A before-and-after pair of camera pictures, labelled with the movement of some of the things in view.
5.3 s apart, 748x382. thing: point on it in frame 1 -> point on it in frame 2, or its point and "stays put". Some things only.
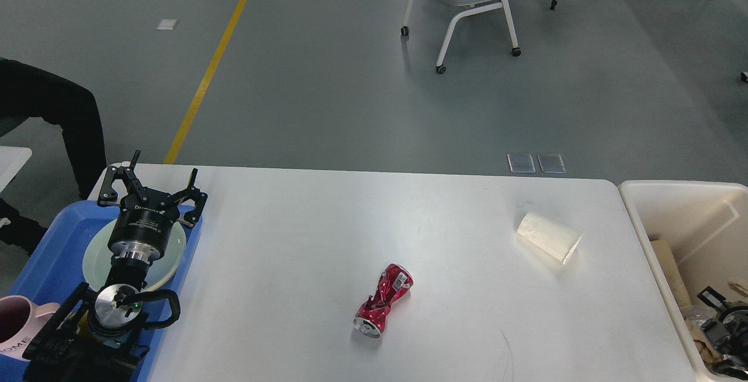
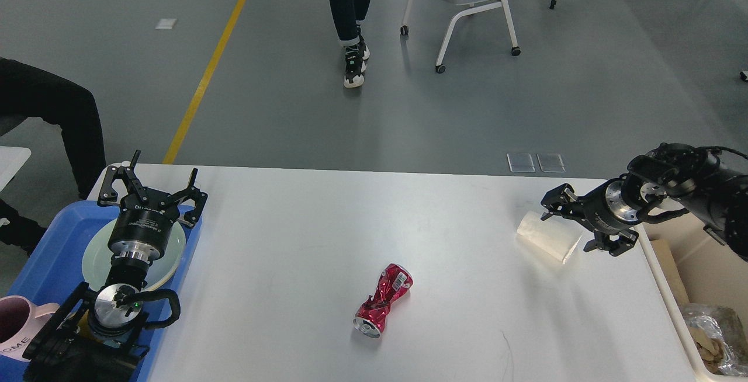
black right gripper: x=733 y=325 -> x=603 y=209
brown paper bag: x=672 y=273 stays put
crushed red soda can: x=371 y=316 stays put
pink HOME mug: x=20 y=321 stays put
